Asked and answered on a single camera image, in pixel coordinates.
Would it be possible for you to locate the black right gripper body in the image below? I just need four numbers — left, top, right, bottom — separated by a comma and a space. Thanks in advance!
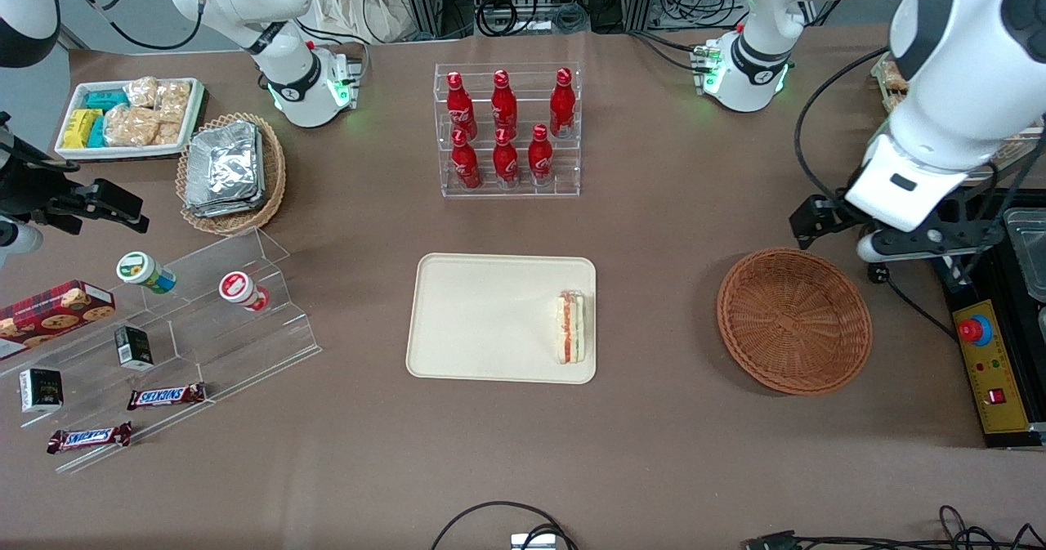
0, 113, 99, 228

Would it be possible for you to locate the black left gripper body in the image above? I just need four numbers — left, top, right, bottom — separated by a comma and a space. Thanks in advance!
834, 197, 1006, 261

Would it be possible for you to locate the layered triangle sandwich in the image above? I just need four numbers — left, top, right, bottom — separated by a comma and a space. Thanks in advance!
557, 290, 587, 364

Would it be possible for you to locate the white snack tray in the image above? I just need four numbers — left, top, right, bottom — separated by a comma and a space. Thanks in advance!
54, 77, 207, 161

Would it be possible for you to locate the dark brown wicker basket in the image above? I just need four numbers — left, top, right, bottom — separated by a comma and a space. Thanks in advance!
717, 247, 874, 396

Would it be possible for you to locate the light wicker basket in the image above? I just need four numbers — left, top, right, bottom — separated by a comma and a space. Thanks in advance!
176, 112, 287, 236

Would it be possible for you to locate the wicker tray with bread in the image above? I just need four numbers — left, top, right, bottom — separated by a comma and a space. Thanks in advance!
870, 50, 1045, 177

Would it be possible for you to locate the cream rectangular serving tray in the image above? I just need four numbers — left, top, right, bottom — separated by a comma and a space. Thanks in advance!
406, 253, 597, 385

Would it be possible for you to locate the green sunflower lid cup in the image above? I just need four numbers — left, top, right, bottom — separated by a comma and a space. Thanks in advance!
116, 251, 177, 294

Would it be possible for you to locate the yellow snack pack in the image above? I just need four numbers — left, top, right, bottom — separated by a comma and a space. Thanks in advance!
62, 109, 103, 150

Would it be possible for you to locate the clear plastic container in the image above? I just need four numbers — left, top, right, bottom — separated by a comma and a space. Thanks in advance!
1004, 207, 1046, 304

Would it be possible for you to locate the red tartan cookie box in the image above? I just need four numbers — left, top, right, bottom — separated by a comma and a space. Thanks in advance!
0, 279, 116, 361

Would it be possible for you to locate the foil wrapped food pack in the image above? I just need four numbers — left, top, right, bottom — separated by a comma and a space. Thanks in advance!
184, 182, 266, 217
186, 121, 264, 208

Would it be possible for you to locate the black yellow control box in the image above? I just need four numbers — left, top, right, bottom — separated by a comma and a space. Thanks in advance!
932, 252, 1046, 450

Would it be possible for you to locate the red lid yogurt cup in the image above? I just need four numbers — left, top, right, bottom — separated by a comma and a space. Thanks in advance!
218, 271, 270, 312

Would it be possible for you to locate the small black carton box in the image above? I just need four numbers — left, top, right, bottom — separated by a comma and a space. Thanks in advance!
19, 368, 64, 414
114, 325, 154, 371

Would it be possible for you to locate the clear acrylic stepped shelf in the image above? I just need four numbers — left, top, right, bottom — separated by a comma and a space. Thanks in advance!
0, 227, 321, 475

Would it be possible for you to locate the Snickers chocolate bar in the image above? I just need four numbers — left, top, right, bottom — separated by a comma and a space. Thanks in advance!
47, 422, 133, 454
127, 382, 207, 411

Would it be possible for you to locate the red cola bottle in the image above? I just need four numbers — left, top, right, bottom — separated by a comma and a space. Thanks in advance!
446, 72, 478, 141
528, 123, 554, 186
493, 127, 520, 188
549, 67, 576, 139
451, 128, 481, 190
491, 69, 518, 138

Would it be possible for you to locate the beige cloth bag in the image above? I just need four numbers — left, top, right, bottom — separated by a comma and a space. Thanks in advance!
306, 0, 419, 44

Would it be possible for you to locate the clear acrylic bottle rack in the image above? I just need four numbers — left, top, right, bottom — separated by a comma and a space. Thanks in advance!
433, 62, 583, 199

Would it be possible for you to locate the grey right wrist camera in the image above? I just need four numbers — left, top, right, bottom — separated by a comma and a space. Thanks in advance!
0, 217, 43, 269

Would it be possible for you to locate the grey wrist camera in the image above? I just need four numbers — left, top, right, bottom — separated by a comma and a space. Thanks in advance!
0, 217, 43, 269
856, 233, 897, 265

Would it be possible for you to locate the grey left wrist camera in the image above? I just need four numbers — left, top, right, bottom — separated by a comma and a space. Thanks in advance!
856, 233, 897, 265

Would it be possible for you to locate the black control box cable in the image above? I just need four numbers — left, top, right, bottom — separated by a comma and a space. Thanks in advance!
865, 262, 959, 340

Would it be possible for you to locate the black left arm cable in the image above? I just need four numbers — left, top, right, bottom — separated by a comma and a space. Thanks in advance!
794, 47, 892, 208

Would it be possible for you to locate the black tangled connector cable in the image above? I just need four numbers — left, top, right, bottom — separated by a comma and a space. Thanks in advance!
742, 505, 1046, 550

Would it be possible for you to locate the coiled black background cable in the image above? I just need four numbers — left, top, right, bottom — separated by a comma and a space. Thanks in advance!
476, 0, 589, 38

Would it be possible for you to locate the black looped table cable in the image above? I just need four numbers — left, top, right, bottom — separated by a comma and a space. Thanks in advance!
431, 501, 577, 550

